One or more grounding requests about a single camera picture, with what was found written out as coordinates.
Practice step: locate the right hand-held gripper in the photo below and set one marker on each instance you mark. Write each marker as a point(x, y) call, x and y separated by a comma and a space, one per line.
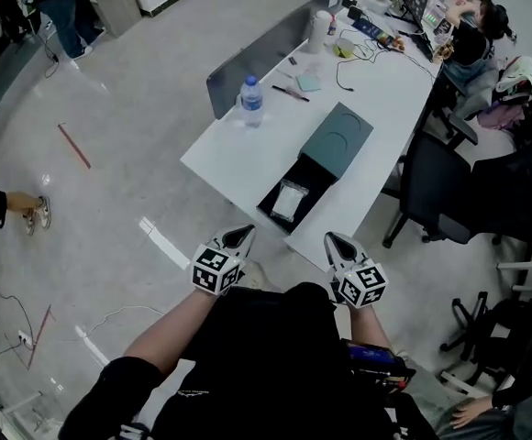
point(362, 284)

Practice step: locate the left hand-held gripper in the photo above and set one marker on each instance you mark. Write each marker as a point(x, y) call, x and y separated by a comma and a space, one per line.
point(215, 268)

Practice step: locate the small white package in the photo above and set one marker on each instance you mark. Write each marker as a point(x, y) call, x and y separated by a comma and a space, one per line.
point(289, 202)

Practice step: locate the black and grey box container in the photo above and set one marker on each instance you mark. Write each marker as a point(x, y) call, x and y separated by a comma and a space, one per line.
point(325, 154)

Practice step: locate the person's right forearm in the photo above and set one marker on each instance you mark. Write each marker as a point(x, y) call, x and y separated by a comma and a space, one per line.
point(369, 328)

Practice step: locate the person's left forearm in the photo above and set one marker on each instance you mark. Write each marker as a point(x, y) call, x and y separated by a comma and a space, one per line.
point(165, 328)

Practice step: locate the black waist device pack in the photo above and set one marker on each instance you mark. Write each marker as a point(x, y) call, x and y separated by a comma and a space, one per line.
point(376, 365)

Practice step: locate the person's black shirt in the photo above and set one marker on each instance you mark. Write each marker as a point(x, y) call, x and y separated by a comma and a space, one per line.
point(257, 365)

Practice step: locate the black office chair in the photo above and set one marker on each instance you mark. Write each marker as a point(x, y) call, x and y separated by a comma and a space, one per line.
point(435, 186)
point(509, 337)

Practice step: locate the clear plastic water bottle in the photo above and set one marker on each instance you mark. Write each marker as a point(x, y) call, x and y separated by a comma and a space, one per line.
point(251, 103)

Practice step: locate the red floor tape strip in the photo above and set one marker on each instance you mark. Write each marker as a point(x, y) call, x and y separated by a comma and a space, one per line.
point(74, 146)
point(40, 333)

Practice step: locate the black pen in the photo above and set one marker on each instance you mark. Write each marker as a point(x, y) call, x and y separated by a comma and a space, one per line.
point(289, 92)

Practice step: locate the white power strip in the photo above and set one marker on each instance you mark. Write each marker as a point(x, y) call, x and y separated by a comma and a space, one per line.
point(26, 339)

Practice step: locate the teal notebook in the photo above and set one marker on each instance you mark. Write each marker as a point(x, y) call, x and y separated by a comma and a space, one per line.
point(308, 83)

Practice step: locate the grey desk partition panel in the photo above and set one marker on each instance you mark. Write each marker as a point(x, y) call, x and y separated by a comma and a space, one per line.
point(266, 53)

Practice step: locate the green bowl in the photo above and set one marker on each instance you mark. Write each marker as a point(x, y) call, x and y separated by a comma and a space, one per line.
point(344, 48)

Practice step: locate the pile of clothes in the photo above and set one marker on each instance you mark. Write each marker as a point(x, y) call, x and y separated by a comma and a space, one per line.
point(523, 90)

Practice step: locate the small white bottle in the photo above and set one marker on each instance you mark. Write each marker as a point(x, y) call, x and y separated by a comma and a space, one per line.
point(332, 26)

